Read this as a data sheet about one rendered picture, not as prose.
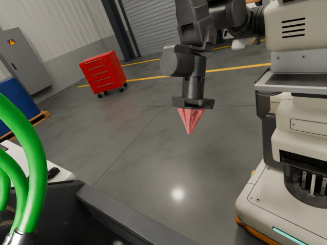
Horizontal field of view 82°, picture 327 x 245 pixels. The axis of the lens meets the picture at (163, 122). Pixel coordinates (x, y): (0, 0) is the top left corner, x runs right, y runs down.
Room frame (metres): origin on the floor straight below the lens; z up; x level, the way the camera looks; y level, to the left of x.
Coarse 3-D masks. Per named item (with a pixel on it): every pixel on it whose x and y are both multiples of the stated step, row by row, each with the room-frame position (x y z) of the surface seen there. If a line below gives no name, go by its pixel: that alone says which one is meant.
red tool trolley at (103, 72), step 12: (84, 60) 4.57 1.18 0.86; (96, 60) 4.21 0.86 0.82; (108, 60) 4.16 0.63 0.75; (84, 72) 4.32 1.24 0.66; (96, 72) 4.26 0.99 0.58; (108, 72) 4.19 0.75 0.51; (120, 72) 4.39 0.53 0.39; (96, 84) 4.28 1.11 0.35; (108, 84) 4.21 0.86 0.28; (120, 84) 4.16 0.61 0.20
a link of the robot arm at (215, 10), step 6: (216, 0) 0.57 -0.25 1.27; (222, 0) 0.55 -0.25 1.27; (210, 6) 0.57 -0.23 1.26; (216, 6) 0.55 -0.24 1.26; (222, 6) 0.53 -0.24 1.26; (210, 12) 0.56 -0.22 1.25; (216, 12) 0.55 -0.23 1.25; (222, 12) 0.53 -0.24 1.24; (216, 18) 0.55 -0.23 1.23; (222, 18) 0.53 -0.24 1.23; (216, 24) 0.55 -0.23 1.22; (222, 24) 0.54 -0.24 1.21; (228, 24) 0.53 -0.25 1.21; (228, 30) 0.55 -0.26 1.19; (234, 30) 0.54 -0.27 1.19
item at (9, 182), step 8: (0, 168) 0.24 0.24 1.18; (0, 176) 0.24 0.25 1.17; (8, 176) 0.24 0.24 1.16; (0, 184) 0.23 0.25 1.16; (8, 184) 0.24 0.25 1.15; (0, 192) 0.23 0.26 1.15; (8, 192) 0.23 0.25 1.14; (0, 200) 0.22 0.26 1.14; (0, 208) 0.22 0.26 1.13; (0, 216) 0.21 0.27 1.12; (0, 224) 0.21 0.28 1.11
